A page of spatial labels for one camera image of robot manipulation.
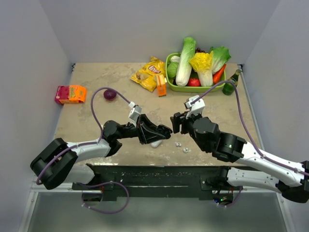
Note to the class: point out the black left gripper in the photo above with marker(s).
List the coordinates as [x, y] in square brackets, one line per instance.
[147, 136]

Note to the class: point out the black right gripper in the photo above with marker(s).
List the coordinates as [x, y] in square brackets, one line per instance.
[177, 118]

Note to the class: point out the black earbud charging case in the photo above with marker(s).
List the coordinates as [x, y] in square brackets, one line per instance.
[164, 131]

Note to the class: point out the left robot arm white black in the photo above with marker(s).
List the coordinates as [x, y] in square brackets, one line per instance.
[54, 164]

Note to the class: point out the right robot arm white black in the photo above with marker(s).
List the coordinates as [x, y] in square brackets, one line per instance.
[290, 179]

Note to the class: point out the white earbud charging case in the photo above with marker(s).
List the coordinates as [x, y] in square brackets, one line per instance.
[155, 144]

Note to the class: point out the white earbud far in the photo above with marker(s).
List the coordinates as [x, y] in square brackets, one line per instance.
[186, 150]

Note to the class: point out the green plastic basket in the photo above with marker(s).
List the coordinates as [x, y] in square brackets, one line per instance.
[188, 89]

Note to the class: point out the red tomato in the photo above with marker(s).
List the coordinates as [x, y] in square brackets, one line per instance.
[194, 82]

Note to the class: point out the orange small carton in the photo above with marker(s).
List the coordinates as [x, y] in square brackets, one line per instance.
[161, 85]

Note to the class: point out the green white napa cabbage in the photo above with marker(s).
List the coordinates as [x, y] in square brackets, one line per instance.
[184, 67]

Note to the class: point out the red onion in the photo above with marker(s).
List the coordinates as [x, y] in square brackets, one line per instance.
[109, 94]

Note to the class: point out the yellow Lays chips bag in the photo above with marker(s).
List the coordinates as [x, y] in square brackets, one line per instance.
[146, 75]

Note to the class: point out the round green cabbage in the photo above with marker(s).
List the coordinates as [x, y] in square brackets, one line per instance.
[172, 70]

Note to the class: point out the orange carrot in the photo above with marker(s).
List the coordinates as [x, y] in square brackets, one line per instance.
[218, 74]

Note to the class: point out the white cauliflower piece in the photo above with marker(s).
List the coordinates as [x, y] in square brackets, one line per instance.
[175, 59]

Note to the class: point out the green glass bottle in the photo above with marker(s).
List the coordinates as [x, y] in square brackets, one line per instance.
[228, 88]

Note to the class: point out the yellow napa cabbage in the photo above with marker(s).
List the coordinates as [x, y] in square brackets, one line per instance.
[202, 65]

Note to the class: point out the dark grapes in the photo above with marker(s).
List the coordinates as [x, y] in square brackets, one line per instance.
[199, 50]

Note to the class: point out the green leaf lettuce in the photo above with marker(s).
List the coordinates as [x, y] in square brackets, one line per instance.
[220, 56]

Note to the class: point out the pink orange snack box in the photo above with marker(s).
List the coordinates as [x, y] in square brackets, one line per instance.
[70, 94]

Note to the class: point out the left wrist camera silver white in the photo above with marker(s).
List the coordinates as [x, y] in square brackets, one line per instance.
[134, 113]

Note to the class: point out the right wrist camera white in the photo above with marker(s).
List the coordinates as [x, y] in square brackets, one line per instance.
[195, 106]

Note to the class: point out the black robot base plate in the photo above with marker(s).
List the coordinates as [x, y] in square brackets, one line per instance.
[202, 182]

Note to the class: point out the aluminium frame rail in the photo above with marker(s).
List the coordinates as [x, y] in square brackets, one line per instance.
[63, 188]

